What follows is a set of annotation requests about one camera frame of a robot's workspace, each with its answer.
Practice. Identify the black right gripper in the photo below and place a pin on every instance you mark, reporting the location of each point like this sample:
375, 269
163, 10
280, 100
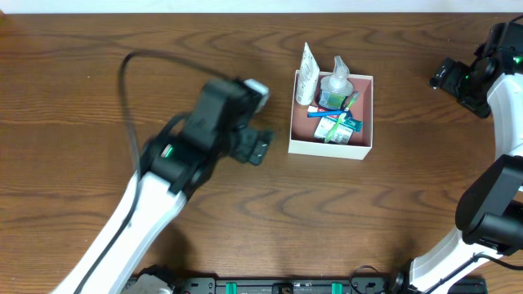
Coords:
449, 76

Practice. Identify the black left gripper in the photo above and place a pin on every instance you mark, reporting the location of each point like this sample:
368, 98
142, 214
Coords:
251, 144

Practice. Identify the white cream tube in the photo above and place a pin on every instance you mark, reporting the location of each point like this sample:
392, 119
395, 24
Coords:
307, 78

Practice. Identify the white green soap packet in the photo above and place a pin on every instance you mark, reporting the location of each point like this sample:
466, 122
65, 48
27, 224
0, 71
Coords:
341, 135

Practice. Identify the blue disposable razor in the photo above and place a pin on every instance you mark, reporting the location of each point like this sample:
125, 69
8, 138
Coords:
333, 113

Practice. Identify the green and white toothbrush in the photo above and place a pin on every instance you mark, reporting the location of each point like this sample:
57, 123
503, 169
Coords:
346, 108

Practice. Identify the clear pump bottle dark liquid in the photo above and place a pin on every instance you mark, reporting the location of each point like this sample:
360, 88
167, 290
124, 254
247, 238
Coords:
336, 87

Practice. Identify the teal toothpaste tube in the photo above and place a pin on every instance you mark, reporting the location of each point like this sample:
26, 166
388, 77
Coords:
351, 123

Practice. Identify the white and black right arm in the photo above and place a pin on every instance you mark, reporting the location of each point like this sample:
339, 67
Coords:
488, 220

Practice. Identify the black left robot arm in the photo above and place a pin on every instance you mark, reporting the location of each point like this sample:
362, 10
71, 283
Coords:
172, 166

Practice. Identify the white box with pink interior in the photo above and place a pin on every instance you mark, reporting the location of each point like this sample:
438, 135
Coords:
301, 138

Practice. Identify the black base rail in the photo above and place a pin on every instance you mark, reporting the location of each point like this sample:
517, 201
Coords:
157, 279

